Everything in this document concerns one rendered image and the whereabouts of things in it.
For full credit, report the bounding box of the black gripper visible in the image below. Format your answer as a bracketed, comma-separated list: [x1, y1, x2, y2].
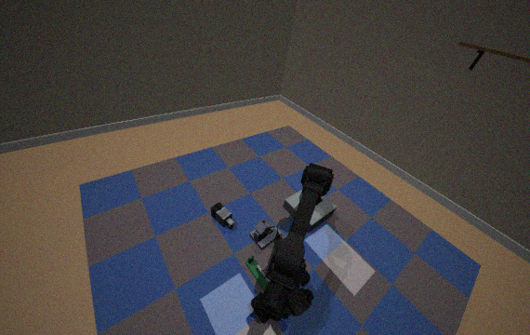
[251, 270, 310, 323]

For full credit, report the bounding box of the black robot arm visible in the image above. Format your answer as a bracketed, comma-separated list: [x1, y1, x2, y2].
[258, 163, 335, 321]

